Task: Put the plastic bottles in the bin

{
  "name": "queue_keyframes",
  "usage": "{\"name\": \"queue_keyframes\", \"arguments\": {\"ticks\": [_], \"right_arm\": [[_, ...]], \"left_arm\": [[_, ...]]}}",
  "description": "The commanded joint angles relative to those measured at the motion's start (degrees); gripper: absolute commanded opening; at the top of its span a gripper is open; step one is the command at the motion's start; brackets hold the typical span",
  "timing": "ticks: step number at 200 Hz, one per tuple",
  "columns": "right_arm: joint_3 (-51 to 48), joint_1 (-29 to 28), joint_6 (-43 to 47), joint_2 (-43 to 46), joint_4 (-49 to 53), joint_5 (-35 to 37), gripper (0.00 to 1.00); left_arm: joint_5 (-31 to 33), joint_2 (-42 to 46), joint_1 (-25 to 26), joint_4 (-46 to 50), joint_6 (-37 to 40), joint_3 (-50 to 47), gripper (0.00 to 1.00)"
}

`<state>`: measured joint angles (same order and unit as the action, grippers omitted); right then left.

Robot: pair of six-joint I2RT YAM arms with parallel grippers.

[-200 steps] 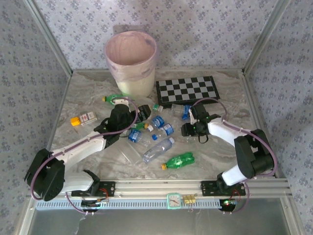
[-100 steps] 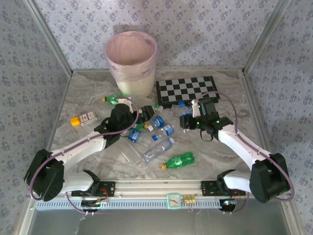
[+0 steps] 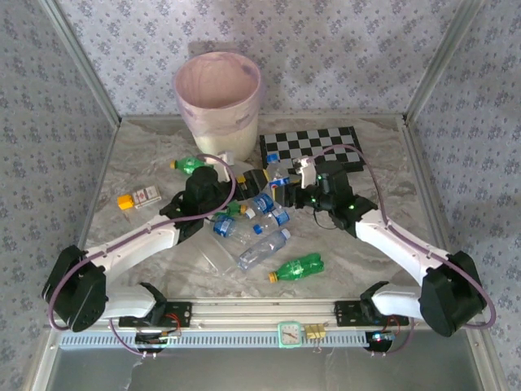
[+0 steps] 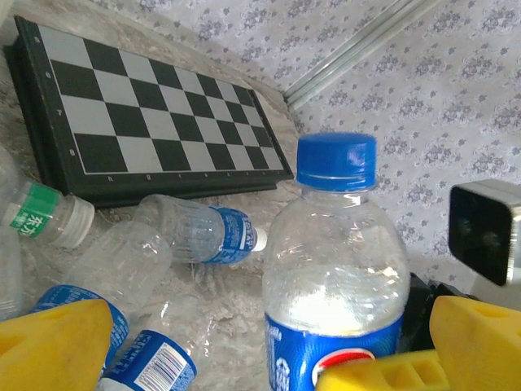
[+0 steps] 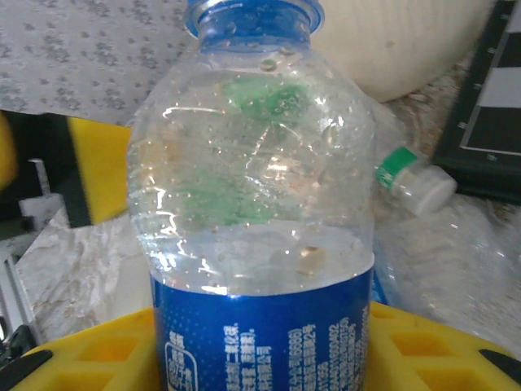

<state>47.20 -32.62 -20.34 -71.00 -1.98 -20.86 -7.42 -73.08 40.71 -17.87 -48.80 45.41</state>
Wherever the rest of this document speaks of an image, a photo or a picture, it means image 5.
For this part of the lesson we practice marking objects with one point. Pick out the clear bottle blue label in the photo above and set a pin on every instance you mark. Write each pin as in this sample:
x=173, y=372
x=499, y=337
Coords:
x=447, y=264

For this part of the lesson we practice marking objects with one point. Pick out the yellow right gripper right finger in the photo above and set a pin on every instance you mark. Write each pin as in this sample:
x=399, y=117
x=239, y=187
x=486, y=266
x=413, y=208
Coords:
x=427, y=354

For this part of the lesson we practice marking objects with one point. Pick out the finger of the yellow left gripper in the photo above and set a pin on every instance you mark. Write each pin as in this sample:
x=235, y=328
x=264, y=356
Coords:
x=108, y=171
x=7, y=150

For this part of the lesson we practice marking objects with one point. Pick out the cream bin with pink liner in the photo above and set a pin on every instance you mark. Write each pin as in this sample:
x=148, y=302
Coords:
x=407, y=49

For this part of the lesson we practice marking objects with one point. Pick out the aluminium side rail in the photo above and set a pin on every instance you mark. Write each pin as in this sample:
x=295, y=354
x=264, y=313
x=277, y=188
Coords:
x=12, y=285

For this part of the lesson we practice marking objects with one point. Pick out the blue label bottle blue cap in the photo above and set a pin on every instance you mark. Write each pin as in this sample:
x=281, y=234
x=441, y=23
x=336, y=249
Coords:
x=252, y=326

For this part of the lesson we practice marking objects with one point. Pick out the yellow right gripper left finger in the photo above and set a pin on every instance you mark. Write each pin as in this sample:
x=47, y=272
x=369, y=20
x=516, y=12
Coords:
x=102, y=354

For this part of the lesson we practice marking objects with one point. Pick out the black grey folding chessboard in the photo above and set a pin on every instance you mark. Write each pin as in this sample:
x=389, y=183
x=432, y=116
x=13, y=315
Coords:
x=480, y=122

